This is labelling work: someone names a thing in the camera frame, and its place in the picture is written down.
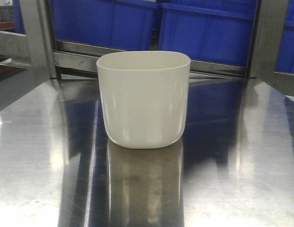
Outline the blue crate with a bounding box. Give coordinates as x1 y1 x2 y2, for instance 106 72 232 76
50 0 160 51
158 0 257 66
276 0 294 74

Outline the blue crate behind left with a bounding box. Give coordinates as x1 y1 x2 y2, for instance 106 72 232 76
50 0 160 51

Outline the stainless steel shelf frame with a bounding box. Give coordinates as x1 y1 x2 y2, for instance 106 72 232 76
0 0 294 88

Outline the blue crate far right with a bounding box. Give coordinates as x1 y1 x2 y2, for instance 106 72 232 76
276 0 294 74

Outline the white plastic bin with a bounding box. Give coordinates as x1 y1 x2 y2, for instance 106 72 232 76
96 51 191 149

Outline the blue crate behind right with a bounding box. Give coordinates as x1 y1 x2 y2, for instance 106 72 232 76
158 0 257 66

